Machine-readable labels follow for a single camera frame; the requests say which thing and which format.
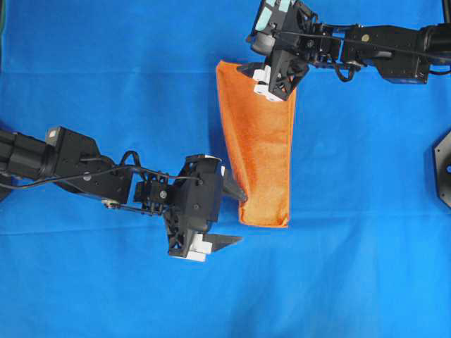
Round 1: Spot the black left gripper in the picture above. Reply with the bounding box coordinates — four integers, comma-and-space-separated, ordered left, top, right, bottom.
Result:
163, 154, 247, 262

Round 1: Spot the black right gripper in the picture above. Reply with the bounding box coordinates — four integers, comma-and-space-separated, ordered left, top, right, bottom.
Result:
237, 29, 309, 102

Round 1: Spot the orange towel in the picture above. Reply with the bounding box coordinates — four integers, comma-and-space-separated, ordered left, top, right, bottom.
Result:
216, 61, 296, 228

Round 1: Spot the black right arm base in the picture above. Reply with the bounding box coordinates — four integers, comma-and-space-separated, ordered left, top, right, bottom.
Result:
433, 129, 450, 208

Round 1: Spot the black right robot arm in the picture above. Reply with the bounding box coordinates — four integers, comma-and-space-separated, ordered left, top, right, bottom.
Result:
237, 23, 450, 101

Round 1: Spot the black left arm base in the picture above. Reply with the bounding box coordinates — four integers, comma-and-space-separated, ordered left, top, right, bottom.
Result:
0, 175, 13, 202

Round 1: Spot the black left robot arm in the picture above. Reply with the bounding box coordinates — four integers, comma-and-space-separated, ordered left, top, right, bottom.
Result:
1, 127, 247, 262

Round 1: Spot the blue table cloth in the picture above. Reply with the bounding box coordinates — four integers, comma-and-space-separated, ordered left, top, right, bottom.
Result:
1, 1, 450, 337

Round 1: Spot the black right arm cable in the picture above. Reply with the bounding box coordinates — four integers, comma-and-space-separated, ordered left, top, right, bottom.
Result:
271, 30, 451, 84

